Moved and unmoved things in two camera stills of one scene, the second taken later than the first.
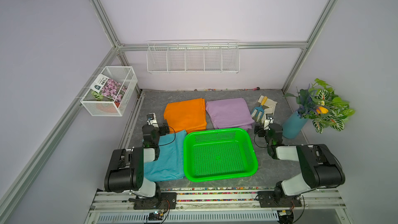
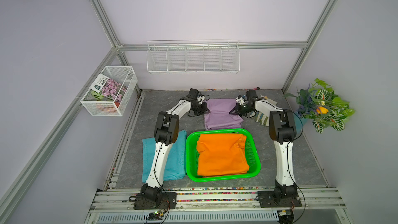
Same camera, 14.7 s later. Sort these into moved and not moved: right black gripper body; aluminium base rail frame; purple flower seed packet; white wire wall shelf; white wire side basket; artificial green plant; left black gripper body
Moved: right black gripper body; left black gripper body
Not moved: aluminium base rail frame; white wire side basket; purple flower seed packet; artificial green plant; white wire wall shelf
